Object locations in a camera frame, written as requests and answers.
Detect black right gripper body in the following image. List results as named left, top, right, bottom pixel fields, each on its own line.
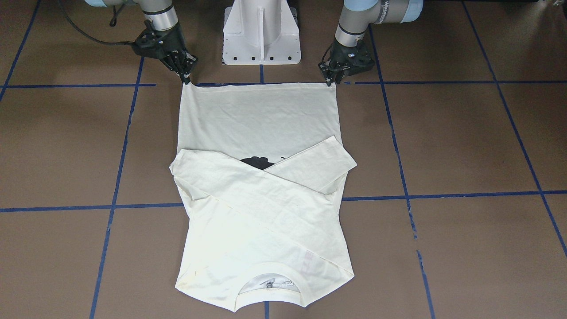
left=132, top=22, right=190, bottom=71

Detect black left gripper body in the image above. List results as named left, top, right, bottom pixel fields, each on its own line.
left=318, top=39, right=375, bottom=77

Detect cream long-sleeve cat shirt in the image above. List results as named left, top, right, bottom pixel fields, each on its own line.
left=170, top=83, right=357, bottom=312

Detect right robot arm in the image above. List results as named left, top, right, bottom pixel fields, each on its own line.
left=87, top=0, right=198, bottom=84

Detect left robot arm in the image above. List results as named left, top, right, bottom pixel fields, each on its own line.
left=318, top=0, right=424, bottom=86

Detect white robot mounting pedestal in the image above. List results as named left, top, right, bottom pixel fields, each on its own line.
left=222, top=0, right=301, bottom=66

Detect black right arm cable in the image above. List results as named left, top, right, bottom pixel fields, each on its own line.
left=55, top=0, right=136, bottom=46

